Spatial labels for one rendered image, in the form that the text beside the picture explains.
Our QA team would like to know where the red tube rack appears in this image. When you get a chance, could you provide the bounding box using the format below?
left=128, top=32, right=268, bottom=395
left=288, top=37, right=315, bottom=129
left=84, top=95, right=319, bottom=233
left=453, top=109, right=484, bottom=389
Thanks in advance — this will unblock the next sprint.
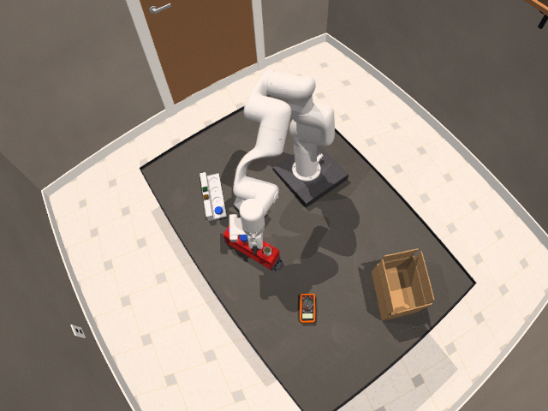
left=223, top=227, right=279, bottom=270

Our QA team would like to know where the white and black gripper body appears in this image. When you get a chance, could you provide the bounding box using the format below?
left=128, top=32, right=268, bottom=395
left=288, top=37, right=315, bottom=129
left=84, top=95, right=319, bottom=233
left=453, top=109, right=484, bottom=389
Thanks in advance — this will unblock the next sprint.
left=247, top=232, right=263, bottom=249

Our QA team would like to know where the black pocket multimeter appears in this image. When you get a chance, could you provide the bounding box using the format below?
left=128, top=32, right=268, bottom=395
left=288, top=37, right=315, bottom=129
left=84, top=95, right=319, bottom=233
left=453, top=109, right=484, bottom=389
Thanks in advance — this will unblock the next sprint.
left=300, top=294, right=315, bottom=323

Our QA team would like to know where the brown cardboard box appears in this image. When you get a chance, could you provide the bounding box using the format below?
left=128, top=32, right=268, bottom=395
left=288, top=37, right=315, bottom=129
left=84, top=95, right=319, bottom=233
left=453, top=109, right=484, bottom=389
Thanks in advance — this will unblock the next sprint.
left=372, top=249, right=434, bottom=321

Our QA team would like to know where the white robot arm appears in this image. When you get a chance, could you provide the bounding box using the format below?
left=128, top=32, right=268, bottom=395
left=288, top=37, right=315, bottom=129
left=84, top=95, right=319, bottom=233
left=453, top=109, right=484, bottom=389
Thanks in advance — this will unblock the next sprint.
left=229, top=70, right=335, bottom=242

